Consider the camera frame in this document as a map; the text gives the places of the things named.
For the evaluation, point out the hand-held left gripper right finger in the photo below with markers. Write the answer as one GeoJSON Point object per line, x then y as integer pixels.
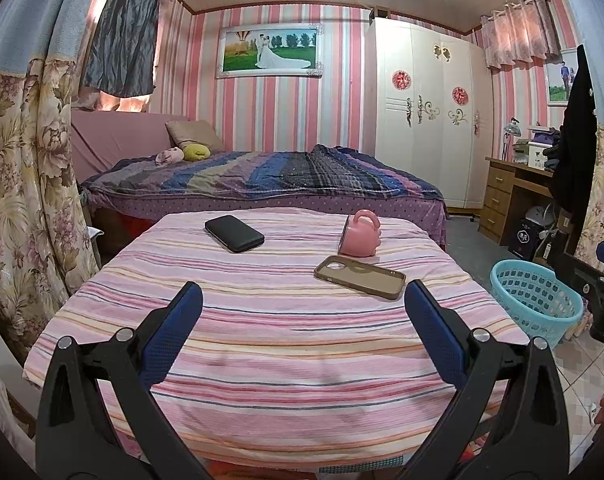
{"type": "Point", "coordinates": [434, 330]}

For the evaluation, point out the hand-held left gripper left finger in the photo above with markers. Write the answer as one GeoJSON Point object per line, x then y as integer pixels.
{"type": "Point", "coordinates": [169, 330]}

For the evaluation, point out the turquoise plastic basket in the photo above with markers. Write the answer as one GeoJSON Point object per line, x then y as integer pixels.
{"type": "Point", "coordinates": [512, 290]}

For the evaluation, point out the black box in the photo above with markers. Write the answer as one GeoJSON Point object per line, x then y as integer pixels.
{"type": "Point", "coordinates": [522, 237]}

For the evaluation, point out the white electric fan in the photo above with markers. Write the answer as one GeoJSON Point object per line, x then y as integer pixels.
{"type": "Point", "coordinates": [539, 215]}

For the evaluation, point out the brown phone case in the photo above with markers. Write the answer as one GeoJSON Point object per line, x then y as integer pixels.
{"type": "Point", "coordinates": [362, 277]}

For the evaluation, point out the dark hanging coat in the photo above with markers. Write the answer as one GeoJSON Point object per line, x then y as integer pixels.
{"type": "Point", "coordinates": [574, 160]}

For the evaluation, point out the wooden desk with drawers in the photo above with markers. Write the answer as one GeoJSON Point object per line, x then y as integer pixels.
{"type": "Point", "coordinates": [497, 195]}

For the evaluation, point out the pink striped table cloth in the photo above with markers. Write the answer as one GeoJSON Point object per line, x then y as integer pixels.
{"type": "Point", "coordinates": [282, 350]}

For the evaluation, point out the black wallet case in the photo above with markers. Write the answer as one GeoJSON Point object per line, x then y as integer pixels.
{"type": "Point", "coordinates": [234, 234]}

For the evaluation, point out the pink mug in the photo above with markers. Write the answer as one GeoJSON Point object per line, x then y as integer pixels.
{"type": "Point", "coordinates": [359, 237]}

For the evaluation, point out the white box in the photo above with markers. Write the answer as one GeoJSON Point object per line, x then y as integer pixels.
{"type": "Point", "coordinates": [539, 155]}

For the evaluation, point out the purple bed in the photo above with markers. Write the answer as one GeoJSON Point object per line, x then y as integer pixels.
{"type": "Point", "coordinates": [262, 202]}

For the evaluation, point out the desk lamp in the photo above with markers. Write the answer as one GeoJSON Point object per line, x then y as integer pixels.
{"type": "Point", "coordinates": [512, 127]}

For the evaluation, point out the pink plush toy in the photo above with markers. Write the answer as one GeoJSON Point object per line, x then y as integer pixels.
{"type": "Point", "coordinates": [169, 156]}

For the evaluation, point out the yellow plush toy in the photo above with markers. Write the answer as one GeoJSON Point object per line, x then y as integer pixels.
{"type": "Point", "coordinates": [196, 152]}

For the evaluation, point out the white wardrobe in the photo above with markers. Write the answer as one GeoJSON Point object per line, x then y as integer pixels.
{"type": "Point", "coordinates": [432, 150]}

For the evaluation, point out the striped purple blue quilt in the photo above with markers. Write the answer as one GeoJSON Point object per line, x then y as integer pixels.
{"type": "Point", "coordinates": [262, 172]}

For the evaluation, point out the beige pillow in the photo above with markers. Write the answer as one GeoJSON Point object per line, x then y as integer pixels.
{"type": "Point", "coordinates": [192, 132]}

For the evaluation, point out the floral curtain with blue top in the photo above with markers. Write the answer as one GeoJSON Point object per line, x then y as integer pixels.
{"type": "Point", "coordinates": [27, 185]}

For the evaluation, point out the pink sheer curtain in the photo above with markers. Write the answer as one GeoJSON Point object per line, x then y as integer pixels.
{"type": "Point", "coordinates": [132, 105]}

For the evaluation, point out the pink curtain valance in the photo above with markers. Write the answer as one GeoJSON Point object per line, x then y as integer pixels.
{"type": "Point", "coordinates": [522, 35]}

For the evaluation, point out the framed wedding photo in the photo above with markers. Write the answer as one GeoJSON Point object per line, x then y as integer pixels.
{"type": "Point", "coordinates": [269, 52]}

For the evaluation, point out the grey curtain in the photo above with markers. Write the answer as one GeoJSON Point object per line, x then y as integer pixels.
{"type": "Point", "coordinates": [122, 35]}

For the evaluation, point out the brown box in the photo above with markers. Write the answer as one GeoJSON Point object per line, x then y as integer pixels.
{"type": "Point", "coordinates": [378, 12]}

